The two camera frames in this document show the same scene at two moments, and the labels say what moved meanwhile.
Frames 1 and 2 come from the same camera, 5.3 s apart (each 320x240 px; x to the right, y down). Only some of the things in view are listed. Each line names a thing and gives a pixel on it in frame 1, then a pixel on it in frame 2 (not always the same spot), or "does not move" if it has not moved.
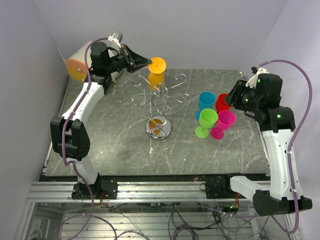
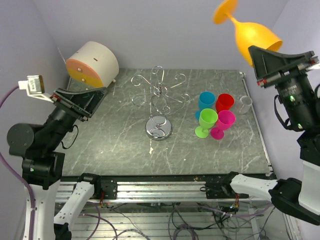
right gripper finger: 233,94 → 290,61
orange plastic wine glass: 156,73 → 248,34
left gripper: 135,62 → 84,104
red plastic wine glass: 220,103 does not move
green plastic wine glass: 207,118 does not move
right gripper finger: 227,98 → 263,60
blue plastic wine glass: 206,100 does not move
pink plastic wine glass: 226,119 does not move
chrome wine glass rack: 158,127 does not move
